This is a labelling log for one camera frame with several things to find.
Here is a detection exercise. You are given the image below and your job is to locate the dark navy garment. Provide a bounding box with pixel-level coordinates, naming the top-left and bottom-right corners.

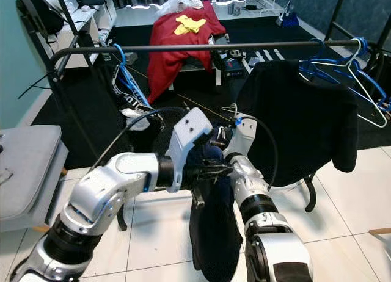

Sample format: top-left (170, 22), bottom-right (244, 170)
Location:
top-left (186, 145), bottom-right (245, 282)

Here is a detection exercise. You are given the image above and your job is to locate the black shirt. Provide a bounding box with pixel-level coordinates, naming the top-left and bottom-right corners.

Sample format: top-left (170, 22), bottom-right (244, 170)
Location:
top-left (235, 59), bottom-right (360, 186)

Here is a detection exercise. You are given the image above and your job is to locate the black metal clothes rack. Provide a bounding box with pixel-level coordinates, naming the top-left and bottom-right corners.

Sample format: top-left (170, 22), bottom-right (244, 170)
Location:
top-left (21, 0), bottom-right (391, 228)

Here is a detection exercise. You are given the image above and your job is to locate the red cloth with yellow star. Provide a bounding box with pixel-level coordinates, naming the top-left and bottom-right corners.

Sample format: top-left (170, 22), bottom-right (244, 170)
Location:
top-left (147, 1), bottom-right (227, 103)

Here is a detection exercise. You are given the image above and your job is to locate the black floor mat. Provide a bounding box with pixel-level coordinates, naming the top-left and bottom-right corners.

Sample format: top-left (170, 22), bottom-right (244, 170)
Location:
top-left (31, 16), bottom-right (391, 167)

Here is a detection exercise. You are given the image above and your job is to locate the blue broom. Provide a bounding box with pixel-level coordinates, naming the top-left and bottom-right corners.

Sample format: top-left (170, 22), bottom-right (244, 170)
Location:
top-left (278, 0), bottom-right (300, 27)

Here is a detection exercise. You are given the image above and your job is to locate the white plastic bag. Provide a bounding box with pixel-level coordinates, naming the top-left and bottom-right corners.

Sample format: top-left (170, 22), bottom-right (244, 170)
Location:
top-left (156, 0), bottom-right (205, 17)

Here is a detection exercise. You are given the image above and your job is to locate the white shelf unit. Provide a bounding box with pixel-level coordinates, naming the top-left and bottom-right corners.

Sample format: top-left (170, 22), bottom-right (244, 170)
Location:
top-left (40, 4), bottom-right (117, 72)

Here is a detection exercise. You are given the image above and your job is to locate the grey ottoman stool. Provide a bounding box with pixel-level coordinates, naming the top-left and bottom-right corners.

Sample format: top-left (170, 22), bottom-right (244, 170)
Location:
top-left (0, 125), bottom-right (62, 234)

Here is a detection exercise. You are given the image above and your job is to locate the black backpack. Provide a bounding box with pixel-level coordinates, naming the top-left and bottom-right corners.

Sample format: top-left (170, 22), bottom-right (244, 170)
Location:
top-left (17, 0), bottom-right (65, 35)

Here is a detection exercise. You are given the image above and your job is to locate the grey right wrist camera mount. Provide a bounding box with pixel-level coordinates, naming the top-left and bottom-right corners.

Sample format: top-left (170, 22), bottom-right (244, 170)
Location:
top-left (226, 114), bottom-right (257, 157)

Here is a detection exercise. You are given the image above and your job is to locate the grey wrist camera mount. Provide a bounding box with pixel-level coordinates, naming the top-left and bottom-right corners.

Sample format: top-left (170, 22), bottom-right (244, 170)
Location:
top-left (226, 114), bottom-right (257, 157)
top-left (162, 107), bottom-right (214, 193)

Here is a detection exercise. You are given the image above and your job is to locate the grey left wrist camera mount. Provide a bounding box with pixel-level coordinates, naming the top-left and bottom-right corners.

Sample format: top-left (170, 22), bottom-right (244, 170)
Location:
top-left (162, 107), bottom-right (214, 193)

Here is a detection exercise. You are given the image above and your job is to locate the white metal frame stand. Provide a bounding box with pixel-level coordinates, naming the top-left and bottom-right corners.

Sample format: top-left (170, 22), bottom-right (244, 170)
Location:
top-left (226, 0), bottom-right (285, 20)

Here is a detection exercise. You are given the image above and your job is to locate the white wire hanger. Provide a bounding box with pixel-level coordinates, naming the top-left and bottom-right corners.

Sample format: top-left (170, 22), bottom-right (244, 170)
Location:
top-left (339, 41), bottom-right (390, 129)

